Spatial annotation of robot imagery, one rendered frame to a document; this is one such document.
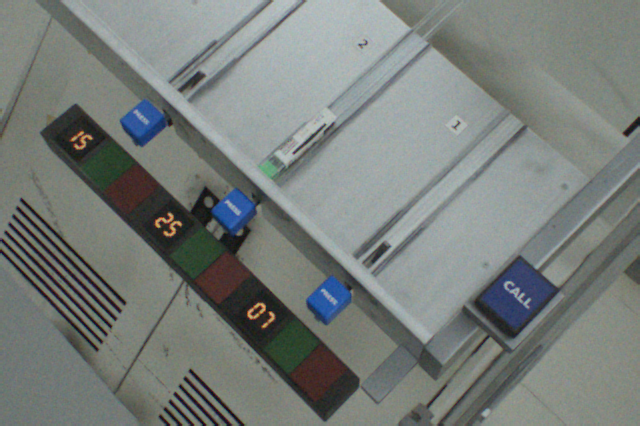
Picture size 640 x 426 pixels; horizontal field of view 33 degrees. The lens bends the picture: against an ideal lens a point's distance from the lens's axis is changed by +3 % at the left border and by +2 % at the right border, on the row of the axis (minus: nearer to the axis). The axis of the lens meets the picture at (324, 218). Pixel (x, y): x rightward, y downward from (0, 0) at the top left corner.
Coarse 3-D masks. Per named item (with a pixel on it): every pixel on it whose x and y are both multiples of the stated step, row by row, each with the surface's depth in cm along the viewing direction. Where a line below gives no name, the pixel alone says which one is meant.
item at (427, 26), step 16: (448, 0) 92; (464, 0) 92; (432, 16) 91; (448, 16) 92; (416, 32) 91; (432, 32) 91; (400, 48) 90; (416, 48) 91; (384, 64) 90; (368, 80) 89; (352, 96) 89; (336, 112) 88; (272, 160) 87; (272, 176) 86
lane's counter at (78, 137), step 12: (84, 120) 91; (60, 132) 90; (72, 132) 90; (84, 132) 90; (96, 132) 90; (60, 144) 90; (72, 144) 90; (84, 144) 90; (96, 144) 90; (72, 156) 89
